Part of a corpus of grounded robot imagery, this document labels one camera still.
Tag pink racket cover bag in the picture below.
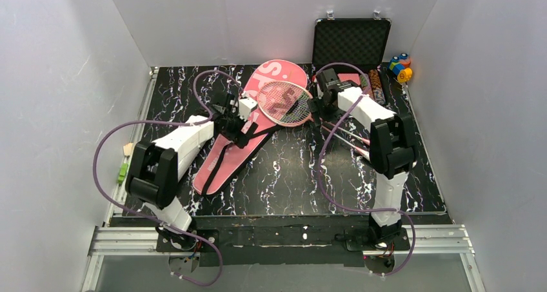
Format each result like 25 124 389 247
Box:
193 59 308 196

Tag pink badminton racket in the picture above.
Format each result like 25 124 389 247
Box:
255 81 334 131
333 129 370 161

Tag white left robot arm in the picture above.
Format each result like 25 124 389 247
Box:
125 93 258 232

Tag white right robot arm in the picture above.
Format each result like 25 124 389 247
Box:
312 64 418 243

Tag pink playing card deck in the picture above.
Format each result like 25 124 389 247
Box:
337 73 361 86

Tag poker chip stack row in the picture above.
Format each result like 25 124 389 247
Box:
368 70 386 106
359 74 370 90

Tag black poker chip case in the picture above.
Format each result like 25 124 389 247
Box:
311 17 392 107

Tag colourful toy blocks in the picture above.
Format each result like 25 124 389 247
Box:
388 53 413 84

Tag small wooden block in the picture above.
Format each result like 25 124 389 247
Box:
123 142 134 157

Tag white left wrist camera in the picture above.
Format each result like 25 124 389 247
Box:
237 97 258 121

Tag green clip on rail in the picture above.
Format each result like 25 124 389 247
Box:
117 162 128 185

